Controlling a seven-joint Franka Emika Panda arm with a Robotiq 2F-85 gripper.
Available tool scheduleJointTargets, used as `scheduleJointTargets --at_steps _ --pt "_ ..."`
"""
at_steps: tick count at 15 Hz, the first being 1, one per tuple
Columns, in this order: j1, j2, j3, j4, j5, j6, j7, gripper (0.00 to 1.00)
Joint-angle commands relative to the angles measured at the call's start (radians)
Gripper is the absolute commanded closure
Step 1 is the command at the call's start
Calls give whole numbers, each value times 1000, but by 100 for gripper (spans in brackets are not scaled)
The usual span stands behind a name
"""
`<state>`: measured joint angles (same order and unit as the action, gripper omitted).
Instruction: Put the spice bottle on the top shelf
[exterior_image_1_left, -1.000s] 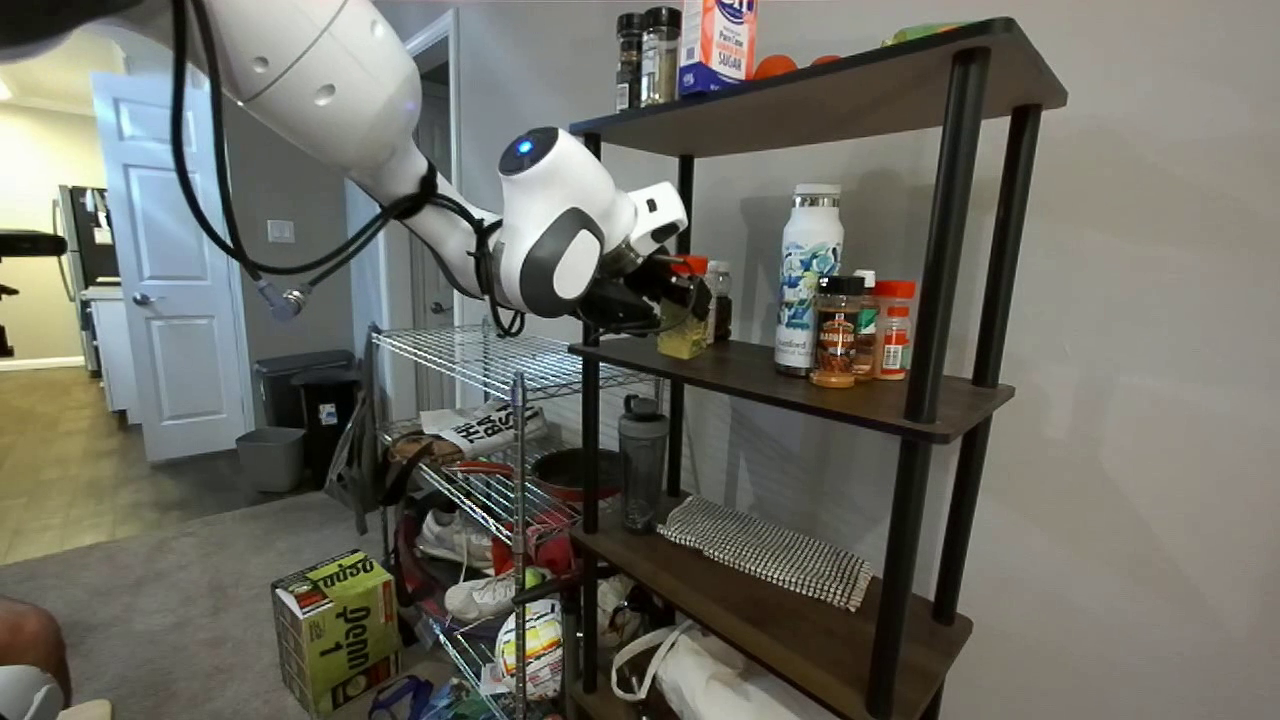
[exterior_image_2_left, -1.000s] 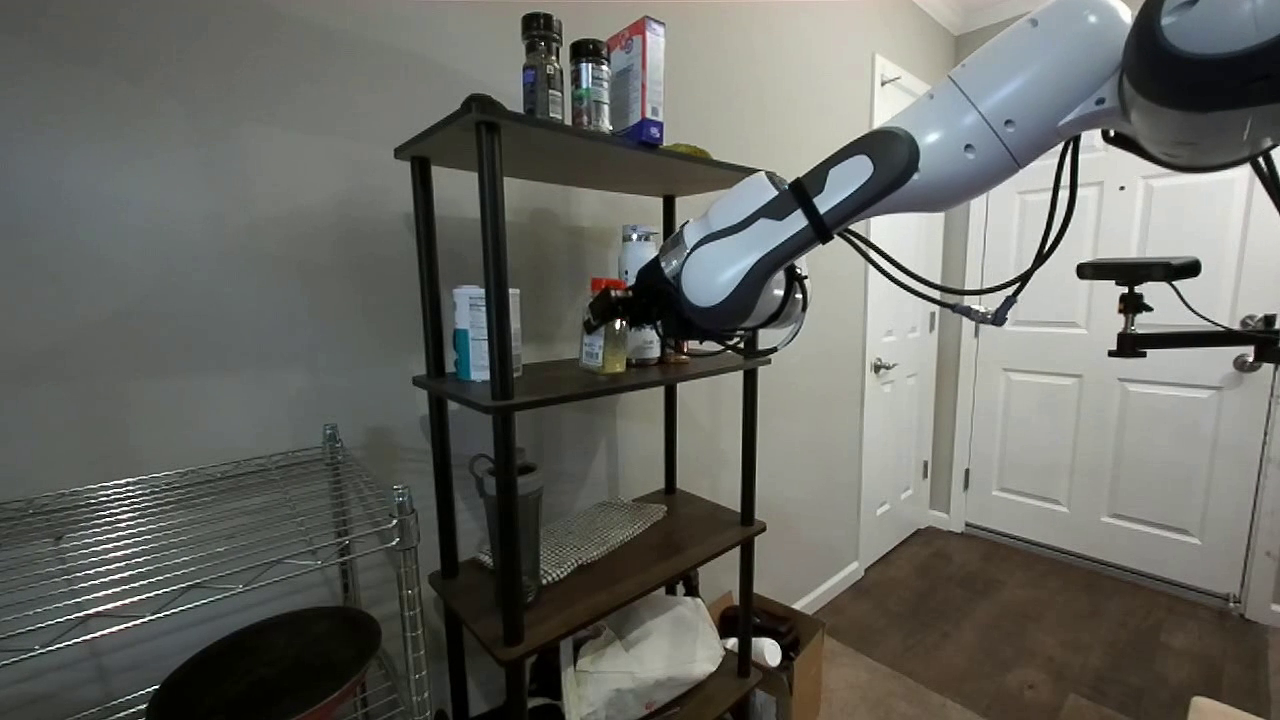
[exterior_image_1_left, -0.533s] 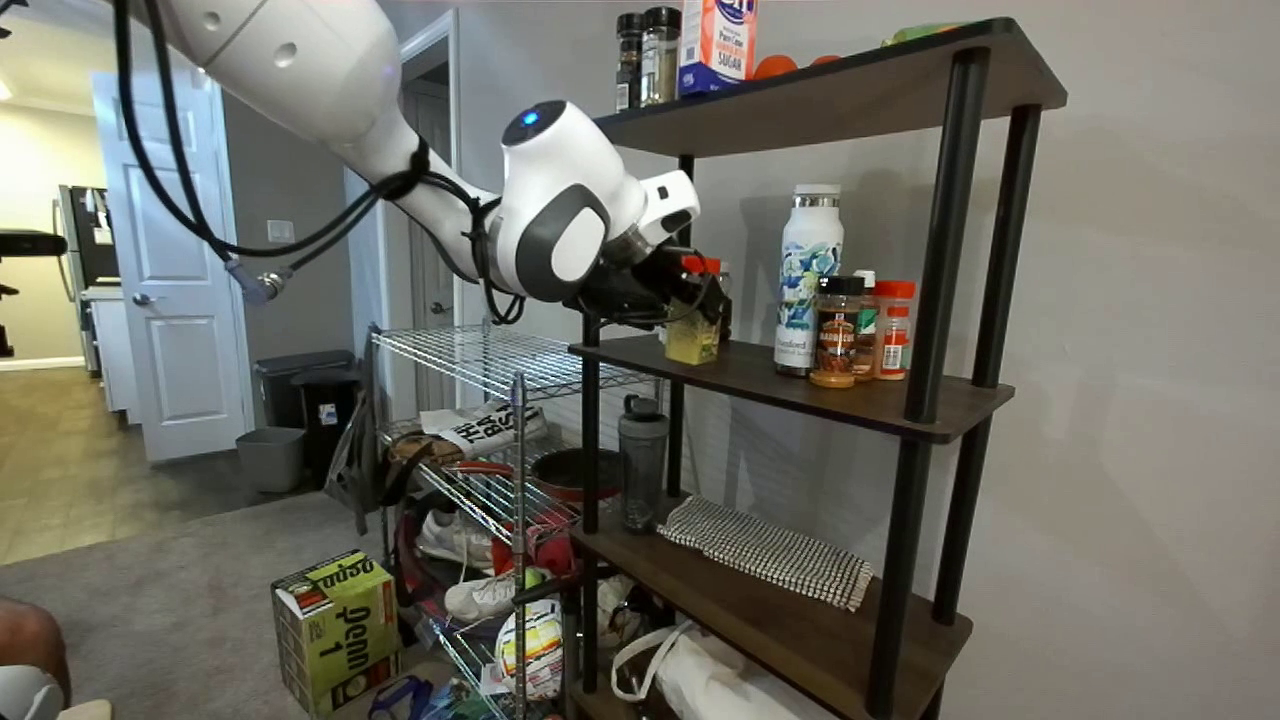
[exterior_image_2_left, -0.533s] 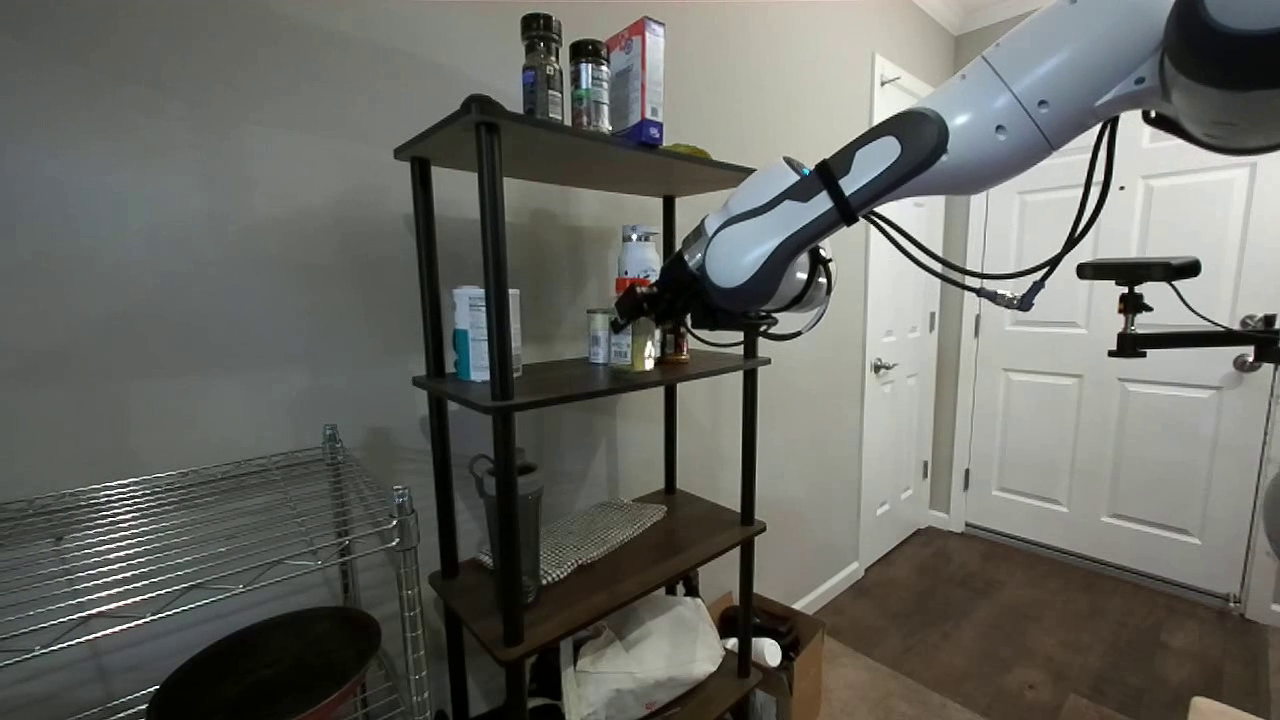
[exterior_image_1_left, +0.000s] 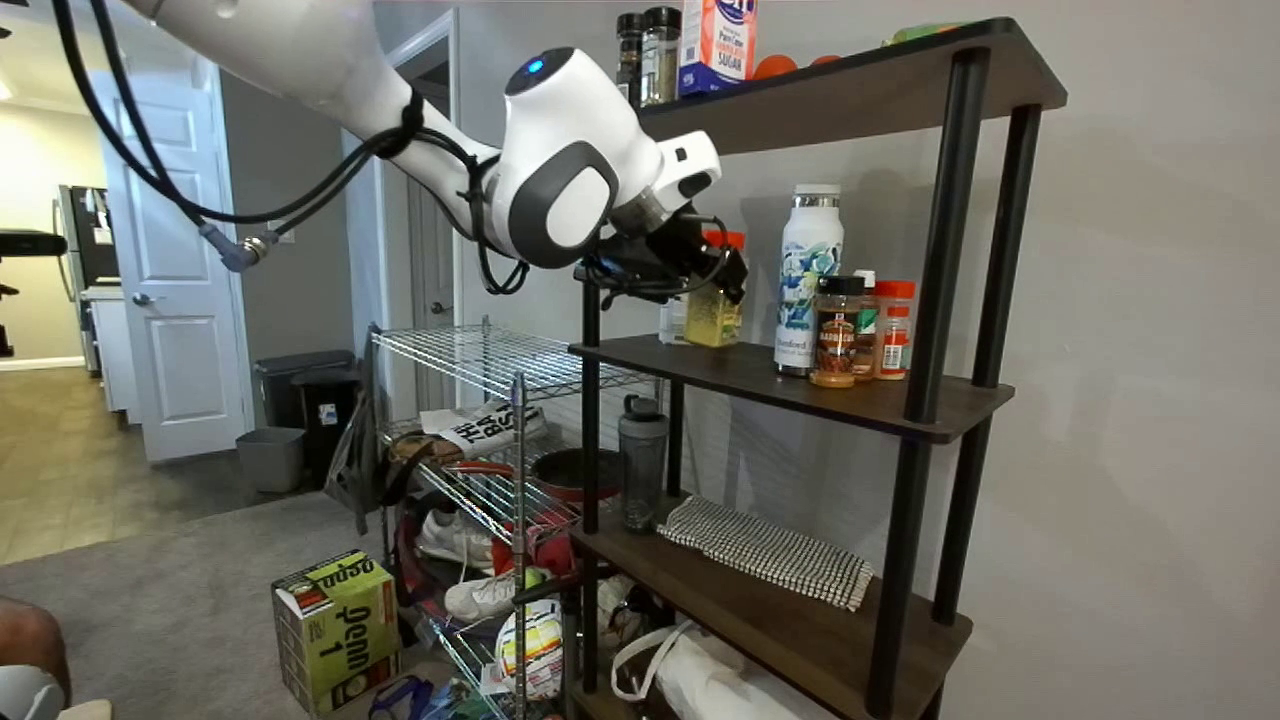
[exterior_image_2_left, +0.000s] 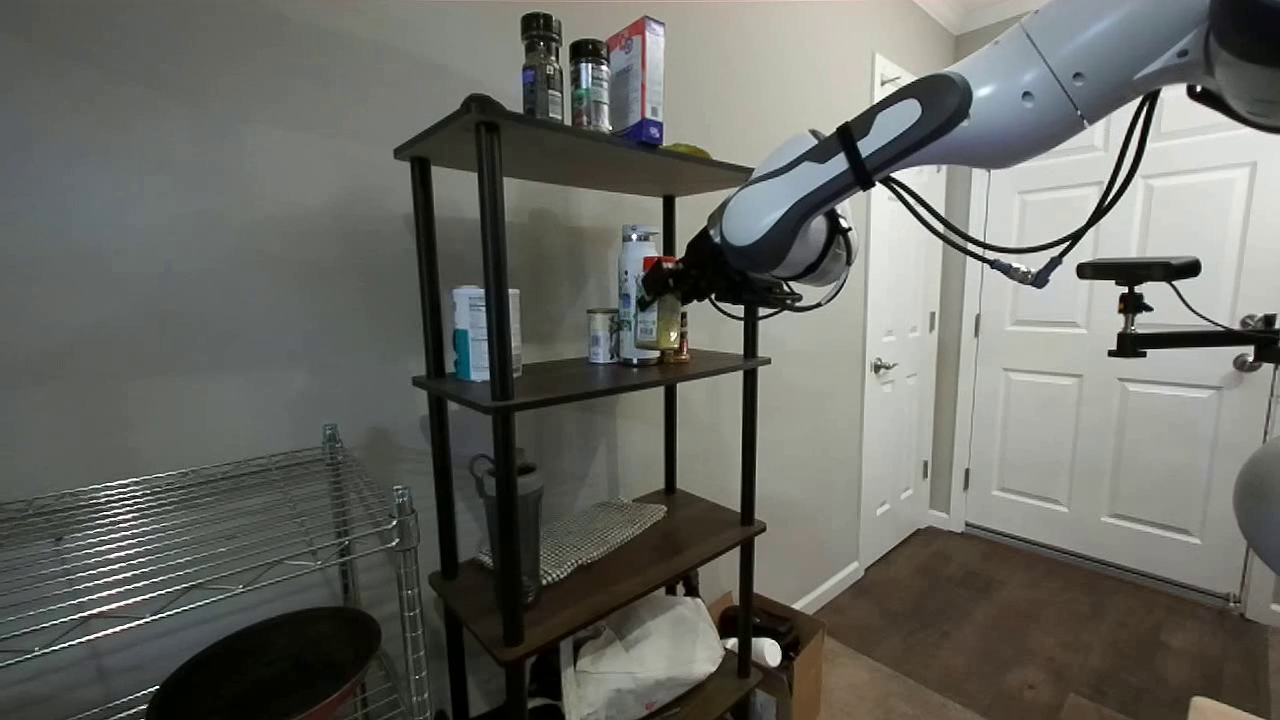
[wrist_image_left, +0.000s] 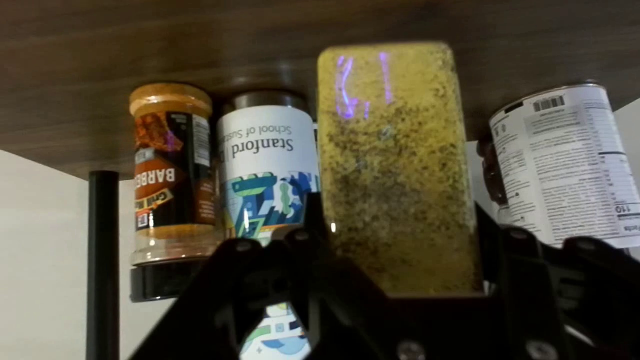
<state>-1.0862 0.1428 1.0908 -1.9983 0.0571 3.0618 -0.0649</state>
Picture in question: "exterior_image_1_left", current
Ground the brown rounded seat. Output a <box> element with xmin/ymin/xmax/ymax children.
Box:
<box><xmin>0</xmin><ymin>595</ymin><xmax>73</xmax><ymax>720</ymax></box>

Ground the red white blue carton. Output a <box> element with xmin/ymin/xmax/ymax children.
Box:
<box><xmin>675</xmin><ymin>0</ymin><xmax>764</xmax><ymax>105</ymax></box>

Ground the black trash bin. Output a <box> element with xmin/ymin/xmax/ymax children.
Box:
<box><xmin>253</xmin><ymin>349</ymin><xmax>369</xmax><ymax>492</ymax></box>

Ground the black white magazine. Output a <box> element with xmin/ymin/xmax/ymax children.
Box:
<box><xmin>418</xmin><ymin>394</ymin><xmax>553</xmax><ymax>461</ymax></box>

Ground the tall dark spice grinder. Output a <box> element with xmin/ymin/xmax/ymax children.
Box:
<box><xmin>611</xmin><ymin>8</ymin><xmax>650</xmax><ymax>112</ymax></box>

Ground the orange fruit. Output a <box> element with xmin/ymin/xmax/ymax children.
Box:
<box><xmin>748</xmin><ymin>53</ymin><xmax>803</xmax><ymax>89</ymax></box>

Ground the beige patterned cloth mat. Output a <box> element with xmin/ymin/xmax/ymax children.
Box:
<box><xmin>653</xmin><ymin>492</ymin><xmax>880</xmax><ymax>615</ymax></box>

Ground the grey interior door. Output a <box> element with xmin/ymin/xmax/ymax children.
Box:
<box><xmin>398</xmin><ymin>37</ymin><xmax>466</xmax><ymax>412</ymax></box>

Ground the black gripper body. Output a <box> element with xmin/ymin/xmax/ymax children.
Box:
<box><xmin>576</xmin><ymin>213</ymin><xmax>722</xmax><ymax>307</ymax></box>

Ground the yellow spice bottle red cap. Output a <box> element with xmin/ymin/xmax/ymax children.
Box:
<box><xmin>680</xmin><ymin>227</ymin><xmax>753</xmax><ymax>355</ymax></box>

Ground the brown spice jar black lid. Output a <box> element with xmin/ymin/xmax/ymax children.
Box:
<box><xmin>809</xmin><ymin>270</ymin><xmax>874</xmax><ymax>391</ymax></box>

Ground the chrome wire rack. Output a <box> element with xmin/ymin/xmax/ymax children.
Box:
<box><xmin>364</xmin><ymin>314</ymin><xmax>650</xmax><ymax>720</ymax></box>

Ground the orange capped spice jar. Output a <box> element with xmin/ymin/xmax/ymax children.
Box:
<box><xmin>874</xmin><ymin>277</ymin><xmax>926</xmax><ymax>387</ymax></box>

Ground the black round pot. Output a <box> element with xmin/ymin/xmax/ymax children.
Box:
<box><xmin>530</xmin><ymin>443</ymin><xmax>632</xmax><ymax>521</ymax></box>

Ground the black frame wooden shelf unit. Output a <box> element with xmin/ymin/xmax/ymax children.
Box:
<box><xmin>570</xmin><ymin>12</ymin><xmax>1073</xmax><ymax>720</ymax></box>

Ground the grey hanging bag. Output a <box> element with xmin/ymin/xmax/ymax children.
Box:
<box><xmin>322</xmin><ymin>372</ymin><xmax>402</xmax><ymax>536</ymax></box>

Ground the white blue patterned water bottle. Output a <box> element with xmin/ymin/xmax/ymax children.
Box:
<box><xmin>771</xmin><ymin>179</ymin><xmax>848</xmax><ymax>378</ymax></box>

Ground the small grey bin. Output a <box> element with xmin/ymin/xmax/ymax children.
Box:
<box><xmin>235</xmin><ymin>423</ymin><xmax>312</xmax><ymax>498</ymax></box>

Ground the black framed screen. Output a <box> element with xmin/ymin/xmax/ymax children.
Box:
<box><xmin>52</xmin><ymin>179</ymin><xmax>124</xmax><ymax>298</ymax></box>

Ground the white dresser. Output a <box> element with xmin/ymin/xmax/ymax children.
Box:
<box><xmin>75</xmin><ymin>284</ymin><xmax>145</xmax><ymax>423</ymax></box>

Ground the green cardboard beverage box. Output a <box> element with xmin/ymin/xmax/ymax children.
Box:
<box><xmin>268</xmin><ymin>547</ymin><xmax>406</xmax><ymax>720</ymax></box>

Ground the black stereo camera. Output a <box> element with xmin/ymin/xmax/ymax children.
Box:
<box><xmin>0</xmin><ymin>227</ymin><xmax>73</xmax><ymax>261</ymax></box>

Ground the white fabric bag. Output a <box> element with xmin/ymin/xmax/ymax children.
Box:
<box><xmin>609</xmin><ymin>615</ymin><xmax>843</xmax><ymax>720</ymax></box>

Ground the small white capped jar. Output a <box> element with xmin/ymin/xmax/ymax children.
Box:
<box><xmin>851</xmin><ymin>265</ymin><xmax>883</xmax><ymax>378</ymax></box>

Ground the red item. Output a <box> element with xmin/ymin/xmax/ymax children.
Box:
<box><xmin>526</xmin><ymin>510</ymin><xmax>583</xmax><ymax>581</ymax></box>

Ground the white shoe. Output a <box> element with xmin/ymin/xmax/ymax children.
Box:
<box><xmin>413</xmin><ymin>505</ymin><xmax>519</xmax><ymax>572</ymax></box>
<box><xmin>441</xmin><ymin>565</ymin><xmax>562</xmax><ymax>623</ymax></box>

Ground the white yellow package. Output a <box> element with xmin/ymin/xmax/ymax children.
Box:
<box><xmin>492</xmin><ymin>595</ymin><xmax>574</xmax><ymax>703</ymax></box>

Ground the dark grey tumbler bottle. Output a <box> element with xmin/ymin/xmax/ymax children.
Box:
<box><xmin>616</xmin><ymin>391</ymin><xmax>674</xmax><ymax>536</ymax></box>

